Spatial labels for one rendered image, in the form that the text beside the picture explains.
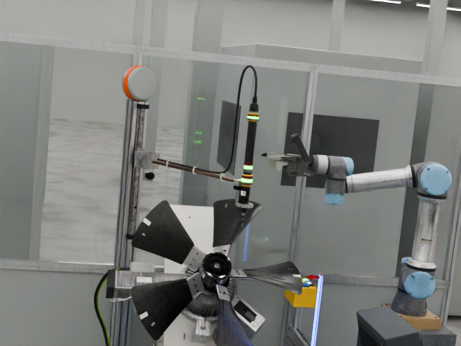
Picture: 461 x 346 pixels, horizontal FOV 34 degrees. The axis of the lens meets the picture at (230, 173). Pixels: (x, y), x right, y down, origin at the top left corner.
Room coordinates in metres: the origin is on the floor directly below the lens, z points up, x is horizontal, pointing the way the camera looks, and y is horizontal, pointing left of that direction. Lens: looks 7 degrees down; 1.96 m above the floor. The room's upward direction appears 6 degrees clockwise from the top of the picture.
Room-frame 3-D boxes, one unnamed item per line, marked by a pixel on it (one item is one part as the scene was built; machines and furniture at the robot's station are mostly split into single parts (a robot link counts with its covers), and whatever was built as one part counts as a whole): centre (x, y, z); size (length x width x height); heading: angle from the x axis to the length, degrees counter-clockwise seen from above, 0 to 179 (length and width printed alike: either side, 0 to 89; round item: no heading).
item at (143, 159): (3.36, 0.38, 1.54); 0.10 x 0.07 x 0.08; 46
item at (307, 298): (3.28, -0.36, 1.02); 0.16 x 0.10 x 0.11; 11
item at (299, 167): (2.97, -0.27, 1.63); 0.12 x 0.08 x 0.09; 101
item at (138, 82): (3.43, 0.45, 1.88); 0.17 x 0.15 x 0.16; 101
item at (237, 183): (2.93, -0.06, 1.50); 0.09 x 0.07 x 0.10; 46
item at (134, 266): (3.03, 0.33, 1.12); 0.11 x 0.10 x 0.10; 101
